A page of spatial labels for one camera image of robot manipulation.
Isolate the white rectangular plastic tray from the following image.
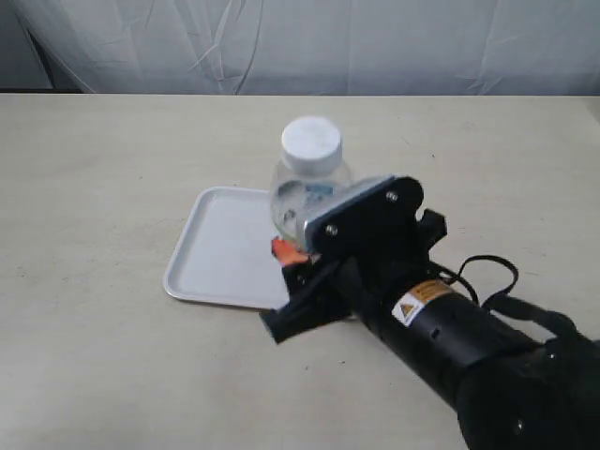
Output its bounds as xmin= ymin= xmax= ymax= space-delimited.
xmin=163 ymin=187 xmax=289 ymax=309

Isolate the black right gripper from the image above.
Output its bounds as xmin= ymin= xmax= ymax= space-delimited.
xmin=261 ymin=237 xmax=450 ymax=345

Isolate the white backdrop cloth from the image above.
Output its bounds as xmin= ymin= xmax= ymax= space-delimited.
xmin=10 ymin=1 xmax=599 ymax=96

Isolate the clear plastic drink bottle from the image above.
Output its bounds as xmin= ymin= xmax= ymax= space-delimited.
xmin=270 ymin=116 xmax=353 ymax=242

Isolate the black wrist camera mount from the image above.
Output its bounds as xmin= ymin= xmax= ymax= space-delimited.
xmin=294 ymin=175 xmax=447 ymax=262

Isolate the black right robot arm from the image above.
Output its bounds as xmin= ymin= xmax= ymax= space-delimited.
xmin=262 ymin=238 xmax=599 ymax=449

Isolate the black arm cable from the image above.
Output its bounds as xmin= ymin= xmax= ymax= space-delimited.
xmin=438 ymin=254 xmax=520 ymax=306

